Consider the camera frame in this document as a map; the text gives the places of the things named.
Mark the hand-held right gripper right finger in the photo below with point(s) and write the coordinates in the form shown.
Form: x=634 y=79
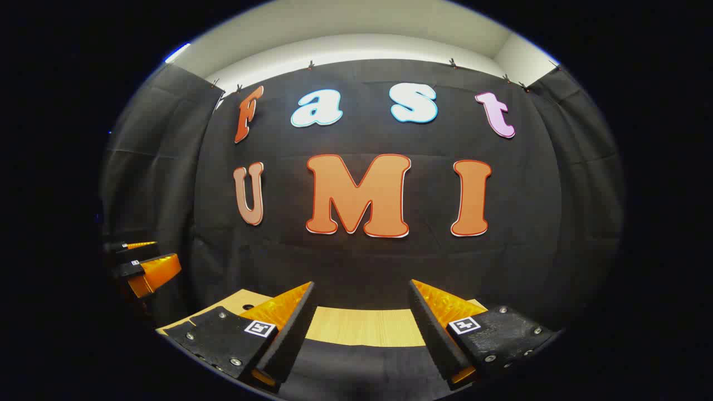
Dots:
x=431 y=334

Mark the black backdrop cloth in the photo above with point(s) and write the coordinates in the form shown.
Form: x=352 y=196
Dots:
x=390 y=267

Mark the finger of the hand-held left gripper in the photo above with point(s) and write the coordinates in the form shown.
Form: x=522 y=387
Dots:
x=114 y=246
x=129 y=269

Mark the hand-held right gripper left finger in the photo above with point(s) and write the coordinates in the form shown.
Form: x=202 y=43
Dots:
x=292 y=334

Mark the ceiling light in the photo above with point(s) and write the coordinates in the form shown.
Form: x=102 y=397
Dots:
x=177 y=53

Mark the dark grey jeans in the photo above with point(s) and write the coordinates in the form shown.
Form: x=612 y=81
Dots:
x=356 y=367

